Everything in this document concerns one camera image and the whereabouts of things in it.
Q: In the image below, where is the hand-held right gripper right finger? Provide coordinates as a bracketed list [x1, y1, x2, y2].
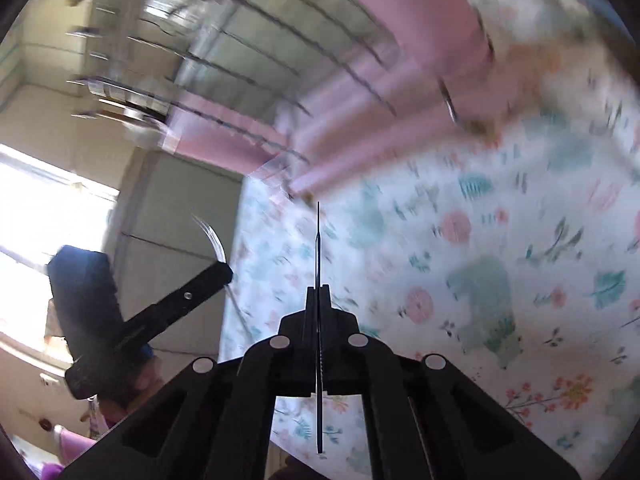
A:
[320, 284, 581, 480]

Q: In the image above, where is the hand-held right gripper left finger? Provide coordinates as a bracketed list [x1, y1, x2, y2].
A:
[60, 285, 321, 480]

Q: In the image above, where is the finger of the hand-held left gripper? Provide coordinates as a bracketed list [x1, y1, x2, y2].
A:
[116, 262, 235, 350]

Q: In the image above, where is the thin dark chopstick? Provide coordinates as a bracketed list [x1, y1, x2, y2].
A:
[314, 201, 326, 455]

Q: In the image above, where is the person's left hand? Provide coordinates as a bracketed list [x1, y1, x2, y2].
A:
[100, 350, 168, 416]

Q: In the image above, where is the bright window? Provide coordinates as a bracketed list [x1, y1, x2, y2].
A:
[0, 142, 122, 356]

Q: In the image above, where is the floral printed tablecloth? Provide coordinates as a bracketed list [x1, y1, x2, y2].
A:
[220, 0, 640, 480]

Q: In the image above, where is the pink plastic drip tray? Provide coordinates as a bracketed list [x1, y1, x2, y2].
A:
[160, 0, 506, 200]

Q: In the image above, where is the metal wire dish rack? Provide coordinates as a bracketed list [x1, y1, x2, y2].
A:
[65, 0, 501, 166]

